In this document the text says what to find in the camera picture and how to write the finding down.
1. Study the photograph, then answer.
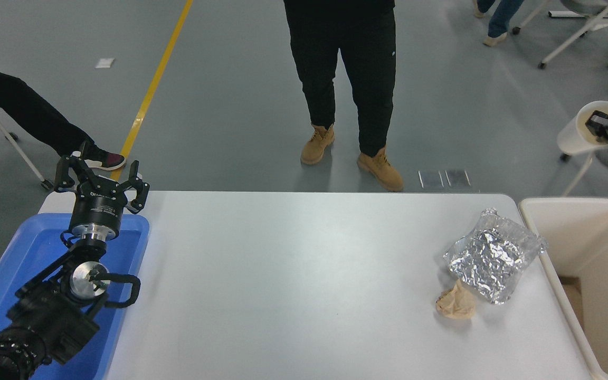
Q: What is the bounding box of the crumpled tan paper ball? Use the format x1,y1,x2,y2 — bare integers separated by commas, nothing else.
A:
435,278,477,320

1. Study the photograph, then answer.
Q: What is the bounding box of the white wheeled chair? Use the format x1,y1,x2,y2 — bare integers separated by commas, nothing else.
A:
511,0,608,71

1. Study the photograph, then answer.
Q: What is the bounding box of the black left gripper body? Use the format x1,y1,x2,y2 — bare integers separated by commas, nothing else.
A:
70,177,130,230

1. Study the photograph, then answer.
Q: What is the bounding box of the grey chair with metal legs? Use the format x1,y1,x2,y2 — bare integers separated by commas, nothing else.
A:
0,79,54,192

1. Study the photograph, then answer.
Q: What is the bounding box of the person with tan boots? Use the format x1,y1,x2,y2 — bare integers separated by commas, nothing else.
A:
283,0,405,192

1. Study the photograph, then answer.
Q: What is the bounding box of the blue plastic tray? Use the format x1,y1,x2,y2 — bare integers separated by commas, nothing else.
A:
0,213,150,380

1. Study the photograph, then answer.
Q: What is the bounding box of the crumpled foil tray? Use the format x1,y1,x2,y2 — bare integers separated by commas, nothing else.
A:
443,206,549,305

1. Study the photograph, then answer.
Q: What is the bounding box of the metal floor plate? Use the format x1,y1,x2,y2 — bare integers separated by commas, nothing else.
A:
419,170,445,189
445,169,472,188

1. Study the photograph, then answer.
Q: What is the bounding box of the person with beige shoes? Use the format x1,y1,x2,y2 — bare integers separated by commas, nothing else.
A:
473,0,525,47

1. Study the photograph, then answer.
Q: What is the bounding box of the large pale bin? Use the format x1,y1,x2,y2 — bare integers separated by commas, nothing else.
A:
518,196,608,380

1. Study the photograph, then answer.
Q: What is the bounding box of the white paper cup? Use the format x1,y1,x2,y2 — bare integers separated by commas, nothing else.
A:
557,100,608,156

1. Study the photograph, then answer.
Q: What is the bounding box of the person with dark red shoe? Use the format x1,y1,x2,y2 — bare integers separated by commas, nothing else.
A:
0,64,127,172

